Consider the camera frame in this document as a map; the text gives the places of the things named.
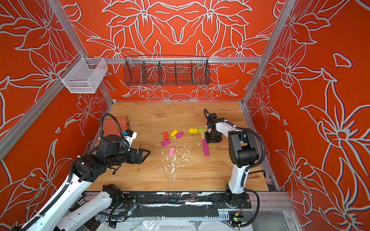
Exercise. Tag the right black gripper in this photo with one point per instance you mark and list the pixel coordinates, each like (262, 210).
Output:
(213, 136)

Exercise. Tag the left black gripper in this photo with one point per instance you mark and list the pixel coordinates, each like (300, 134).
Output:
(140, 159)

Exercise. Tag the dark magenta block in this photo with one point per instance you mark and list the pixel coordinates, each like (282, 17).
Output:
(205, 144)

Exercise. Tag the yellow block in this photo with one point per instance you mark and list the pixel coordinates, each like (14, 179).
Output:
(193, 130)
(173, 133)

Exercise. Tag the magenta block top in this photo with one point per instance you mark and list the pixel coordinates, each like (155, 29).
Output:
(179, 135)

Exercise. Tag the red block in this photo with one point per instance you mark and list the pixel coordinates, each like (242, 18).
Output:
(166, 136)

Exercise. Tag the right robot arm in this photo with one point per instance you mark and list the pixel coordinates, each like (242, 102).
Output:
(246, 148)

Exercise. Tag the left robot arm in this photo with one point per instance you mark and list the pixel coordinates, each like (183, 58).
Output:
(83, 172)

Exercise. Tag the pale pink block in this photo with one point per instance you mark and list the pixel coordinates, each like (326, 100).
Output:
(171, 151)

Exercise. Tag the red plastic tool case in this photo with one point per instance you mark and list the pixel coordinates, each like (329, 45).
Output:
(110, 126)

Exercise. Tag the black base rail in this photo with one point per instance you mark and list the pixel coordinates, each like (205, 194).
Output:
(177, 205)

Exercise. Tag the black wire basket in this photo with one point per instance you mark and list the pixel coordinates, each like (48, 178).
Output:
(167, 71)

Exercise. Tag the white wire basket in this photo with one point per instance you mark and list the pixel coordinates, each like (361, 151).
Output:
(82, 77)

